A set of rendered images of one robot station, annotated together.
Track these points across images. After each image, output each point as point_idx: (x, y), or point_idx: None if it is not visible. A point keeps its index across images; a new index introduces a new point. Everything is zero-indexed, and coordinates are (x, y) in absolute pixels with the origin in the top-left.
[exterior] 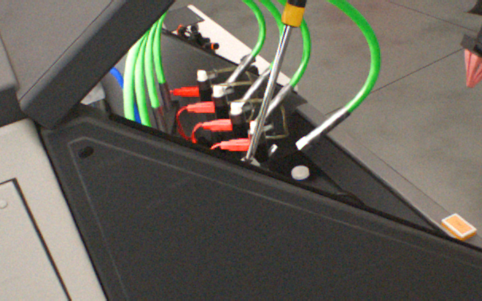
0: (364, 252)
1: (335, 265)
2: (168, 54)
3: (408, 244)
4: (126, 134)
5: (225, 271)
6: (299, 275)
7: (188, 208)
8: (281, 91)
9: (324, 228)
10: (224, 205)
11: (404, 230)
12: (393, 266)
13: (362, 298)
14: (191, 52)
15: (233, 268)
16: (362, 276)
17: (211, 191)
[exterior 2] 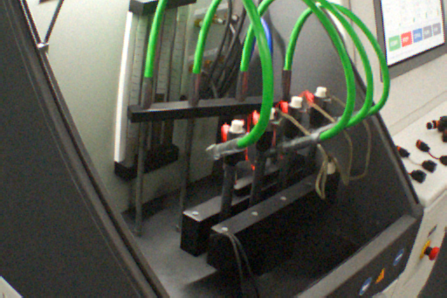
0: (63, 181)
1: (46, 168)
2: (326, 61)
3: (92, 216)
4: None
5: (4, 95)
6: (30, 149)
7: (2, 35)
8: (312, 134)
9: (44, 127)
10: (11, 49)
11: (90, 198)
12: (80, 222)
13: (62, 224)
14: (345, 76)
15: (7, 99)
16: (61, 202)
17: (10, 34)
